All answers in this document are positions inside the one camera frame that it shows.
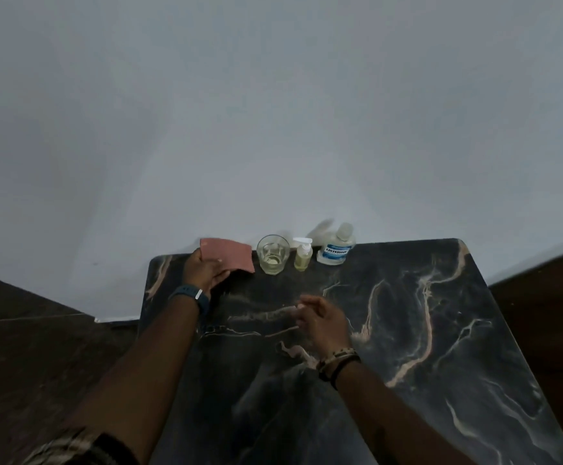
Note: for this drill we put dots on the person's right fingers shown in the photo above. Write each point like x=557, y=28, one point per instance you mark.
x=304, y=312

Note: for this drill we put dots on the person's left fingers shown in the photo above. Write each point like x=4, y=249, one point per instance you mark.
x=221, y=273

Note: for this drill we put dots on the person's left hand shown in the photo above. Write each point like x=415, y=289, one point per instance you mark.
x=202, y=272

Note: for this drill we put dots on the person's right hand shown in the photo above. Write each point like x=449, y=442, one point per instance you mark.
x=323, y=323

